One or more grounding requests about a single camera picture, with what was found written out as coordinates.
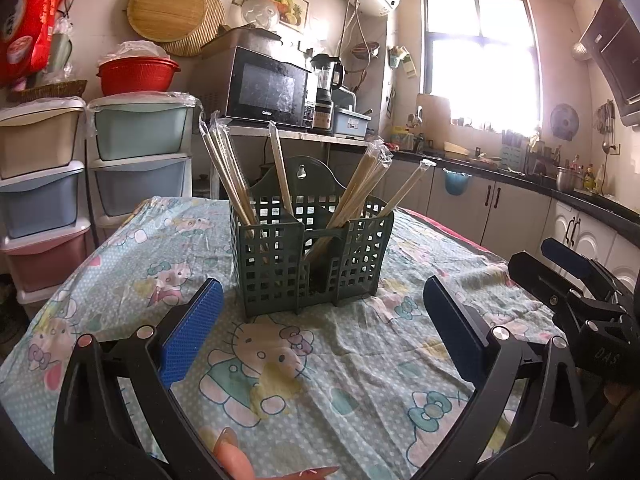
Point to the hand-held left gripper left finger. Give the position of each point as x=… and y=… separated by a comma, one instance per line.
x=192, y=332

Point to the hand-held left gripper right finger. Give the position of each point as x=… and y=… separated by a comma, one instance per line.
x=455, y=330

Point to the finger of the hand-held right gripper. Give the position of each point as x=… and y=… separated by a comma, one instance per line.
x=567, y=257
x=555, y=287

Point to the dark green utensil basket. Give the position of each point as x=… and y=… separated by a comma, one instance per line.
x=280, y=270

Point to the group of wooden chopsticks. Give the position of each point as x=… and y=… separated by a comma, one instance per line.
x=281, y=170

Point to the person's left hand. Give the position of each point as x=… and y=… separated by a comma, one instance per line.
x=235, y=457

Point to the steel stock pot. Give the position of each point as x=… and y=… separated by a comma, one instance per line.
x=571, y=180

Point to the white kitchen cabinets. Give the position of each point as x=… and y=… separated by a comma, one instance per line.
x=510, y=205

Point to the pink red blanket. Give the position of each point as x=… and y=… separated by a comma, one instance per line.
x=450, y=232

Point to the blue hanging bin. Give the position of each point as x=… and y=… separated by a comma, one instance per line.
x=456, y=182

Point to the cartoon cat print tablecloth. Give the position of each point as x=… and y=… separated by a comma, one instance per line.
x=310, y=400

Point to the drawer tower with green drawer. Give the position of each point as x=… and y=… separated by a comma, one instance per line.
x=142, y=160

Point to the drawer tower with cream drawer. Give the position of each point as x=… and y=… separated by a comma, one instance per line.
x=40, y=200

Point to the kitchen window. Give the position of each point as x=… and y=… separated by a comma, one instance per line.
x=480, y=60

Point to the black range hood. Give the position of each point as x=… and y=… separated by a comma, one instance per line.
x=617, y=45

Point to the steel shelf rack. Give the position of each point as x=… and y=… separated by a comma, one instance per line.
x=310, y=136

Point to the light blue plastic container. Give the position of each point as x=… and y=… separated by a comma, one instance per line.
x=352, y=122

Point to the grey box appliance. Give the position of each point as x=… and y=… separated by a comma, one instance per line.
x=345, y=99

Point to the black microwave oven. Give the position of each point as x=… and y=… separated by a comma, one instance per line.
x=270, y=87

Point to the red plastic colander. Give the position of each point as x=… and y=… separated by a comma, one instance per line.
x=137, y=77

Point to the black blender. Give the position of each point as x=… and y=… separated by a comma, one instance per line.
x=325, y=95

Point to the wicker basket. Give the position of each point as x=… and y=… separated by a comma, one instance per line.
x=50, y=91

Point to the clear plastic bags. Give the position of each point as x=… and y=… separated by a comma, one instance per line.
x=137, y=50

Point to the hanging metal strainer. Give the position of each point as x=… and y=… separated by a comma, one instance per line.
x=366, y=50

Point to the round bamboo mat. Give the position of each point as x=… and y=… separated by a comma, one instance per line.
x=212, y=30

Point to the round wooden cutting board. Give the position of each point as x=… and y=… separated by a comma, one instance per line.
x=165, y=7

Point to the clear plastic food cover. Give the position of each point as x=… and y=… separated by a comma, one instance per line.
x=260, y=12

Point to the red plastic bag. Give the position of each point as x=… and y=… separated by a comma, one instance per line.
x=30, y=25

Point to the small round wall fan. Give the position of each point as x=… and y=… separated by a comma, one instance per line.
x=565, y=121

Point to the aluminium vent duct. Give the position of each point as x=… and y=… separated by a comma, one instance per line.
x=585, y=50

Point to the green wall holder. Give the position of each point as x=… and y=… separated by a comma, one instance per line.
x=397, y=57

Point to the fruit wall poster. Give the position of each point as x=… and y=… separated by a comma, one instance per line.
x=280, y=0

